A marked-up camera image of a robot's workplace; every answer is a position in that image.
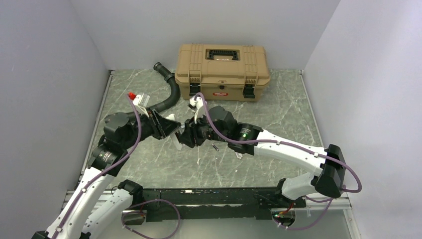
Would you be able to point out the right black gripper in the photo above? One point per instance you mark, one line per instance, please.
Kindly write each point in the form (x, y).
(191, 135)

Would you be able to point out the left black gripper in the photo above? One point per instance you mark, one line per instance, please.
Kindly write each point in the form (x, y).
(165, 125)

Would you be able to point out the white AC remote control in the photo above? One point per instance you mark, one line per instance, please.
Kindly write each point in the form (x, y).
(174, 135)

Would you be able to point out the white battery cover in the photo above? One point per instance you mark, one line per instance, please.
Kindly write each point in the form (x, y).
(238, 155)

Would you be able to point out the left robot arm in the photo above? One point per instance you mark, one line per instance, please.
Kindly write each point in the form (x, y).
(122, 134)

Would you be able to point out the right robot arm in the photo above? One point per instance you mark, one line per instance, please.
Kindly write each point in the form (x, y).
(325, 167)

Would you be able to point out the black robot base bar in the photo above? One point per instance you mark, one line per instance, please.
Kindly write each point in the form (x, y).
(211, 203)

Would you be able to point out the tan plastic toolbox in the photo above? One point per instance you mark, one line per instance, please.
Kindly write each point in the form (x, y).
(222, 72)

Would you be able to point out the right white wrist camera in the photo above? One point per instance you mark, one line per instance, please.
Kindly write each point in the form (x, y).
(197, 105)

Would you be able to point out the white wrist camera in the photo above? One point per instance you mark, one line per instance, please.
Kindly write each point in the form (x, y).
(140, 101)
(197, 105)

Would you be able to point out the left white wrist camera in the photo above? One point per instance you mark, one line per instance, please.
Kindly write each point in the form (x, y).
(140, 101)

